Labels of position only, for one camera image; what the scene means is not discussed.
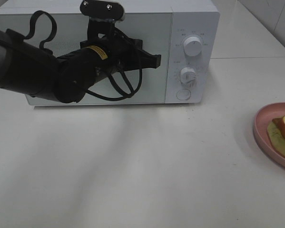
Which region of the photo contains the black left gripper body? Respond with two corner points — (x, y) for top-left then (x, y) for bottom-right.
(80, 21), (143, 71)

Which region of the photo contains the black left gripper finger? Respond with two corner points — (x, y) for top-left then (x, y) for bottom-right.
(138, 49), (161, 69)

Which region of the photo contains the white microwave door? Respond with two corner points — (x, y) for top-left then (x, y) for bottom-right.
(0, 13), (172, 106)

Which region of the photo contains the white timer knob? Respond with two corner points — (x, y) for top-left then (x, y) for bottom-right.
(179, 67), (196, 85)

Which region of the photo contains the round white door button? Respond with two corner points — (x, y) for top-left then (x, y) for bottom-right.
(177, 89), (191, 101)

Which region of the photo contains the pink round plate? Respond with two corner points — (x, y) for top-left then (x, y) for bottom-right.
(253, 102), (285, 168)

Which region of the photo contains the sandwich with lettuce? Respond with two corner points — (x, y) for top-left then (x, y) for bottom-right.
(267, 115), (285, 157)

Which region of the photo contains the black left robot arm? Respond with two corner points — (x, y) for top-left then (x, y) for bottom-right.
(0, 24), (161, 104)

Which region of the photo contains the white microwave oven body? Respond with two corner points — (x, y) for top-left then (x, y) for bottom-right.
(0, 0), (220, 104)

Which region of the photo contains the white upper power knob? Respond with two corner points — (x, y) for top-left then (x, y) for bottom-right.
(183, 34), (203, 57)

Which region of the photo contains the black left camera cable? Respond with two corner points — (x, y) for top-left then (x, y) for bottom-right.
(23, 10), (143, 102)

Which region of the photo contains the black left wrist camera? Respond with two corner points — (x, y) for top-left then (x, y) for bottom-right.
(79, 0), (125, 22)

